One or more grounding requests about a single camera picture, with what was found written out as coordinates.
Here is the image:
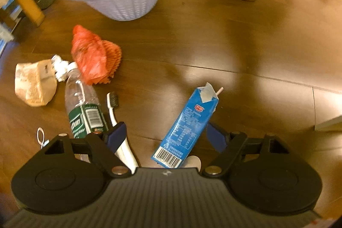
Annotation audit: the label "blue milk carton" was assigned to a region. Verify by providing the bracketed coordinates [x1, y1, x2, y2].
[151, 83, 223, 168]

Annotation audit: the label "white tissue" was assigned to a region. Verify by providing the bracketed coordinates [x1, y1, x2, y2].
[51, 54, 69, 82]

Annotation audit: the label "beige paper bag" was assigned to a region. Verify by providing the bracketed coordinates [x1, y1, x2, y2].
[15, 60, 57, 107]

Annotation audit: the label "white toothbrush black bristles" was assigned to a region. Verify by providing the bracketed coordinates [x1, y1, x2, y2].
[107, 92, 139, 174]

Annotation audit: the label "clear plastic water bottle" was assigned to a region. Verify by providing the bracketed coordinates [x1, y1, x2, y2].
[65, 62, 108, 139]

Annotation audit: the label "red plastic bag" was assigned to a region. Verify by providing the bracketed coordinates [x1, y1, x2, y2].
[71, 25, 107, 85]

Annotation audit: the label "orange foam fruit net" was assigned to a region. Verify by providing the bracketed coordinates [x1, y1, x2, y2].
[97, 40, 122, 84]

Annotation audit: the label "blue face mask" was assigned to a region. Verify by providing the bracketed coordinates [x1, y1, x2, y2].
[37, 127, 49, 149]

